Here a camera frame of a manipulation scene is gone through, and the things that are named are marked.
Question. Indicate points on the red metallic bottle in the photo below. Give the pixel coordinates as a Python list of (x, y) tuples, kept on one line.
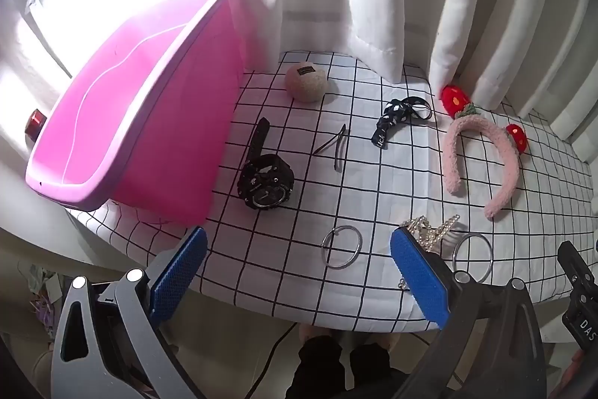
[(35, 121)]

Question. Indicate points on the beige plush ball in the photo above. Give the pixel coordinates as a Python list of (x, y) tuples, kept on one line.
[(306, 83)]

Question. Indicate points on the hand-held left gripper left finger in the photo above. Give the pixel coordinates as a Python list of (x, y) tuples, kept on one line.
[(180, 268)]

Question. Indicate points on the silver bangle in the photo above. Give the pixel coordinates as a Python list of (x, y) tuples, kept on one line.
[(488, 249), (325, 256)]

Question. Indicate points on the pink plastic tub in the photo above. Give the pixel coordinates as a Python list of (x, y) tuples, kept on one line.
[(140, 109)]

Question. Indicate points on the black wrist watch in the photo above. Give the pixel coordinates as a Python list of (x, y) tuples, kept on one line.
[(266, 184)]

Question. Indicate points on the pink fuzzy strawberry headband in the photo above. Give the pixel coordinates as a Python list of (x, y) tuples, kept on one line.
[(507, 160)]

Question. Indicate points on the thin black hair clip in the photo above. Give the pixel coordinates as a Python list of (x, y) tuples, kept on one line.
[(339, 146)]

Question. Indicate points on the person's legs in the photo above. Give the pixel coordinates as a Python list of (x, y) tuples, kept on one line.
[(345, 368)]

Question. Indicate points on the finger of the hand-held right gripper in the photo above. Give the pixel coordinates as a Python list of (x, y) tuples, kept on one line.
[(573, 263)]

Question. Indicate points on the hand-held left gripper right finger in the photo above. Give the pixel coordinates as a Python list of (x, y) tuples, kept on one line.
[(420, 273)]

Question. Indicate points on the floor clutter pile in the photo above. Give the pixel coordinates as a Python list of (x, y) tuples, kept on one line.
[(39, 296)]

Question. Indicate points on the black polka-dot ribbon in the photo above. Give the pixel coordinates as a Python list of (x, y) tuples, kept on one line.
[(388, 118)]

